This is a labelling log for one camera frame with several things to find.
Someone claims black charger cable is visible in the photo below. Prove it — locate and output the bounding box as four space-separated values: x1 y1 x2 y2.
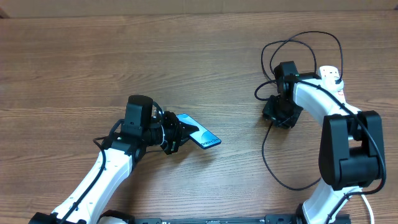
254 30 345 192

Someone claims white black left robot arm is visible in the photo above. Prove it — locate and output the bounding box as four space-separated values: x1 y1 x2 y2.
30 95 199 223

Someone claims white power strip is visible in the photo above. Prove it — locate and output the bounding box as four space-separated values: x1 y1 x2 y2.
318 65 346 103

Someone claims Samsung Galaxy smartphone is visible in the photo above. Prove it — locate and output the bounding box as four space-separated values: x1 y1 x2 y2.
177 114 221 149

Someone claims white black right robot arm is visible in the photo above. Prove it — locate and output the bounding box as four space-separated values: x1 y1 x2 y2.
263 61 386 223

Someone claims white charger plug adapter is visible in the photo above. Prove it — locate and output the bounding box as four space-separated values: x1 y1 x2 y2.
324 77 344 93

